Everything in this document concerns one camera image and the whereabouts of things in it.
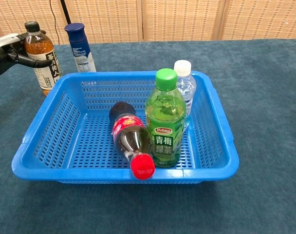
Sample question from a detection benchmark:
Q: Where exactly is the clear water bottle white cap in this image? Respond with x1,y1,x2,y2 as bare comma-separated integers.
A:
173,59,197,134

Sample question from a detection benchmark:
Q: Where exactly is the thin black hanging cable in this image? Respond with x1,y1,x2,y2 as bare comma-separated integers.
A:
49,0,61,45

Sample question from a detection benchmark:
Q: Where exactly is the bamboo folding screen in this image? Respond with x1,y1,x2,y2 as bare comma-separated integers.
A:
0,0,296,46

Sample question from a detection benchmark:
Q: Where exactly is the black tripod stand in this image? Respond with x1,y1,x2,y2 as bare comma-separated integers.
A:
59,0,72,25

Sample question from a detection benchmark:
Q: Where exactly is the green cap green bottle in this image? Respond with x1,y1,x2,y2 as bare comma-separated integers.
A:
145,68,187,169

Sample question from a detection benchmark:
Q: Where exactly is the brown tea bottle black cap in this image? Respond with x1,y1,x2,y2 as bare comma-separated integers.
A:
24,21,63,97

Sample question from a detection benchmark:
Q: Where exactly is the cola bottle red cap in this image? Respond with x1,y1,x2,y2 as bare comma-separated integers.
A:
109,101,156,180

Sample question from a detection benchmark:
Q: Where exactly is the dark teal table mat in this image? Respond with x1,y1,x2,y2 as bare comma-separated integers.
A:
0,39,296,234

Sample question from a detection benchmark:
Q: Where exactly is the blue perforated plastic basket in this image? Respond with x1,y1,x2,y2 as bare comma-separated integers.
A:
11,70,240,184

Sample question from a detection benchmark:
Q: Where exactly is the white bottle dark blue cap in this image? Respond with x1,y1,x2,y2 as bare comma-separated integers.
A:
64,22,97,73

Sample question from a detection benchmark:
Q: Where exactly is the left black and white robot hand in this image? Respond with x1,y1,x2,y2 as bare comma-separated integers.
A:
0,33,53,78

